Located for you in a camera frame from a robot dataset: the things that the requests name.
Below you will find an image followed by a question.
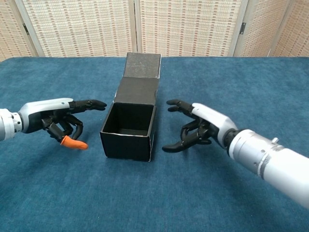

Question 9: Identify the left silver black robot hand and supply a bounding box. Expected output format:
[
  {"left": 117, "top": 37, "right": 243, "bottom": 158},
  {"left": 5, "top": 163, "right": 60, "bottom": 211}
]
[{"left": 18, "top": 98, "right": 108, "bottom": 150}]

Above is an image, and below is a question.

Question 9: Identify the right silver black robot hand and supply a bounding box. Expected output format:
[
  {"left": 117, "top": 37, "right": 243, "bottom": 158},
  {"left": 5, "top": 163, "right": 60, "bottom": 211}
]
[{"left": 162, "top": 99, "right": 239, "bottom": 153}]

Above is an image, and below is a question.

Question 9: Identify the black cardboard box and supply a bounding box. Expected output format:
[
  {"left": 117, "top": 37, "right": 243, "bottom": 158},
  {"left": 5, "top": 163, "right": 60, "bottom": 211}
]
[{"left": 99, "top": 52, "right": 162, "bottom": 162}]

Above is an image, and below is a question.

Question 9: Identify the woven folding screen panel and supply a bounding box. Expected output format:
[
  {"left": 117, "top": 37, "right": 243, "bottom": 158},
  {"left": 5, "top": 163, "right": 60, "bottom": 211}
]
[
  {"left": 233, "top": 0, "right": 294, "bottom": 58},
  {"left": 0, "top": 0, "right": 39, "bottom": 62},
  {"left": 134, "top": 0, "right": 247, "bottom": 58},
  {"left": 271, "top": 0, "right": 309, "bottom": 58},
  {"left": 14, "top": 0, "right": 138, "bottom": 58}
]

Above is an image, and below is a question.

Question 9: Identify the blue felt table cover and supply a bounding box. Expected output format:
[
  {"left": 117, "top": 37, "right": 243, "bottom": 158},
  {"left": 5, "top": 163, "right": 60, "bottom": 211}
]
[{"left": 0, "top": 56, "right": 309, "bottom": 232}]

